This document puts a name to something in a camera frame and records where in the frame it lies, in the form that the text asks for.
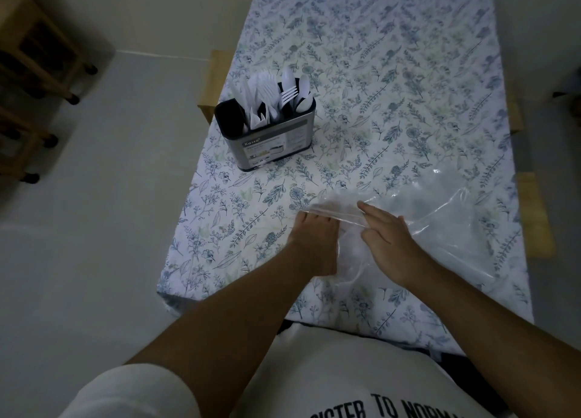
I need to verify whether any person's right forearm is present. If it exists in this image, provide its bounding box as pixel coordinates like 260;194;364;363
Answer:
408;254;581;418

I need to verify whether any person's left hand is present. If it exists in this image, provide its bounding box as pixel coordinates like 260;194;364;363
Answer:
287;210;341;279

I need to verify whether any steel cutlery caddy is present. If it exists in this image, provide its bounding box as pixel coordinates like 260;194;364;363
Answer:
214;95;317;172

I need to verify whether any bunch of white plastic cutlery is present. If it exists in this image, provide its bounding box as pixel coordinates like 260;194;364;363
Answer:
229;66;315;130

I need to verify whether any wooden stool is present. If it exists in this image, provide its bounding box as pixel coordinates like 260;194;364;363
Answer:
0;106;60;185
197;49;233;126
0;0;99;105
517;172;557;259

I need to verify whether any clear plastic bag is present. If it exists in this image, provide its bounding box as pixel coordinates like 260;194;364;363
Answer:
303;167;505;296

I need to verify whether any person's right hand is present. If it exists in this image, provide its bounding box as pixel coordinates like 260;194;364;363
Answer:
356;200;433;290

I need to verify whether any blue floral tablecloth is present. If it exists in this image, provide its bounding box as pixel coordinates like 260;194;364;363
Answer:
156;0;536;355

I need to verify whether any person's left forearm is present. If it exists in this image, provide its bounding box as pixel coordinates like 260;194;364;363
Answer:
125;263;339;418

